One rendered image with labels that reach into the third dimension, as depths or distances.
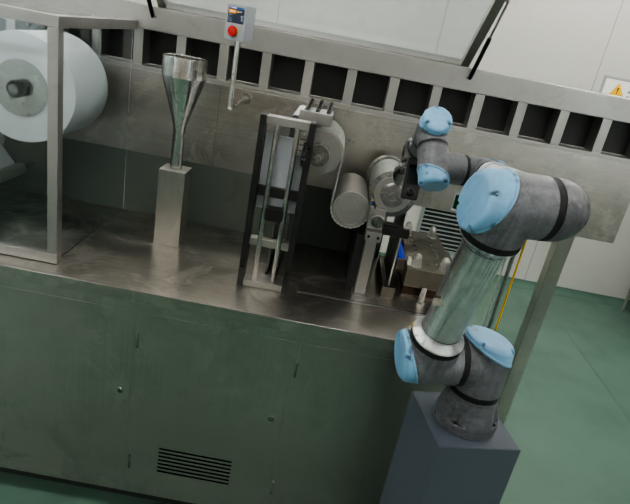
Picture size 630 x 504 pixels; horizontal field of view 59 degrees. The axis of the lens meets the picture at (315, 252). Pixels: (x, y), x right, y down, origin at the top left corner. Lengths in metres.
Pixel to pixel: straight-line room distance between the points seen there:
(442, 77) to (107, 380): 1.51
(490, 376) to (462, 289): 0.27
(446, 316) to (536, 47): 3.58
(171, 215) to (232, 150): 0.36
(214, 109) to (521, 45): 2.89
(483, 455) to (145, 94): 1.62
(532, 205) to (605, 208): 1.35
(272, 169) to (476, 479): 0.98
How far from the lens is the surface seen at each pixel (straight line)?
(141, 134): 2.22
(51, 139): 1.73
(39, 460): 2.25
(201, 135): 2.15
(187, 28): 2.13
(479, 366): 1.29
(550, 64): 4.61
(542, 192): 1.02
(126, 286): 1.73
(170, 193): 1.95
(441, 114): 1.40
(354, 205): 1.80
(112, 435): 2.06
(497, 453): 1.40
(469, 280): 1.09
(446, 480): 1.40
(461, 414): 1.36
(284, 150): 1.67
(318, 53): 2.06
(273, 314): 1.65
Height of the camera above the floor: 1.69
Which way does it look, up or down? 22 degrees down
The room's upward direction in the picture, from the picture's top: 11 degrees clockwise
